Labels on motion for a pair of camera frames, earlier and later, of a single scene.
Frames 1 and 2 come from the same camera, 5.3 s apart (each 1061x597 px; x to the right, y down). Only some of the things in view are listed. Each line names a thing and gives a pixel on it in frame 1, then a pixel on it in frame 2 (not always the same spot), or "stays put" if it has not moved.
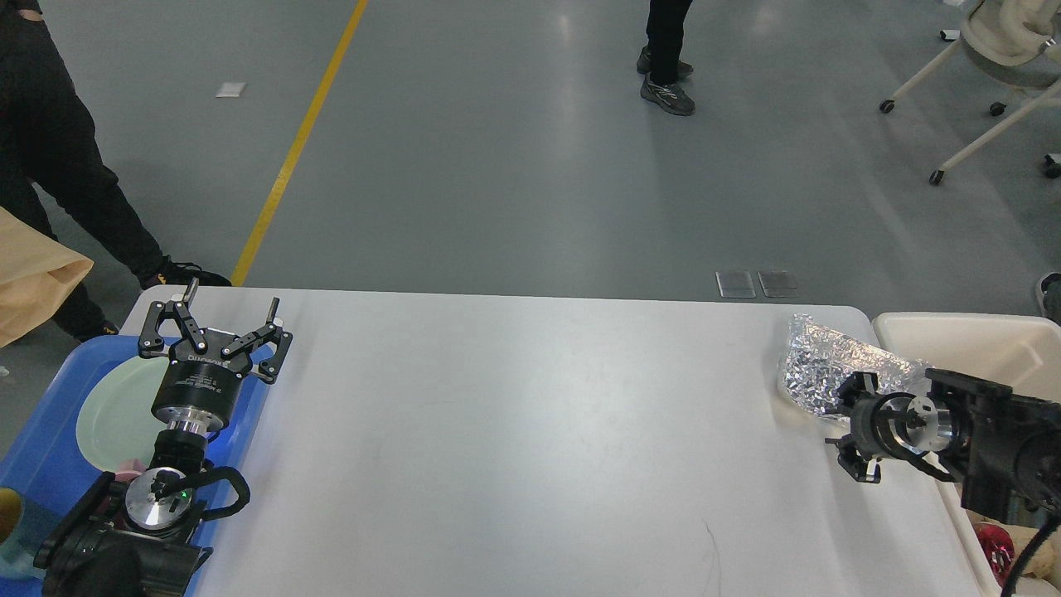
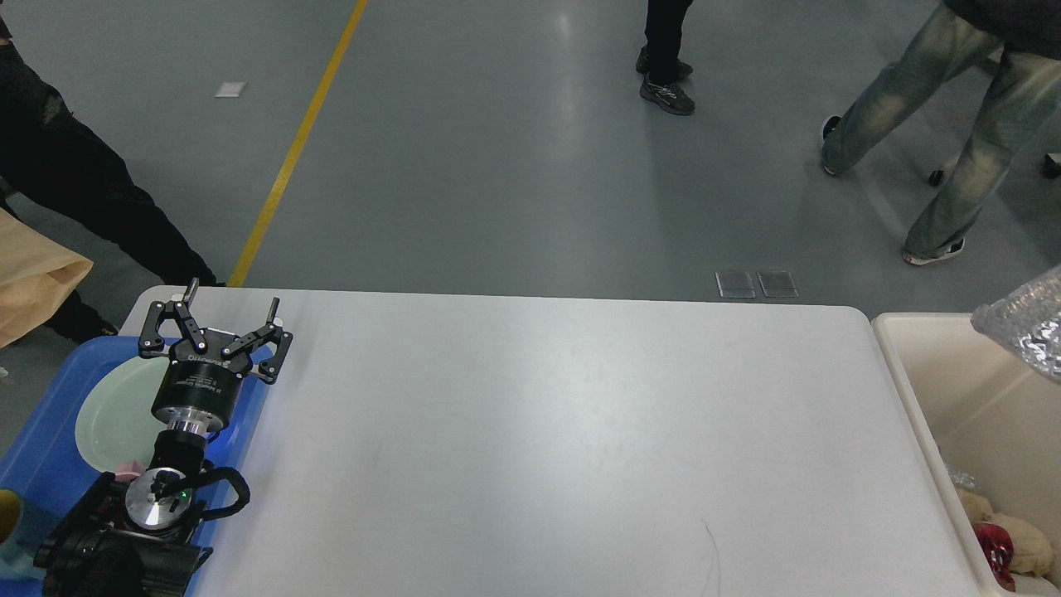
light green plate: [116, 423] stays put
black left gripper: [198, 390] stays put
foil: [816, 364] → [1028, 323]
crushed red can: [999, 546] stays put
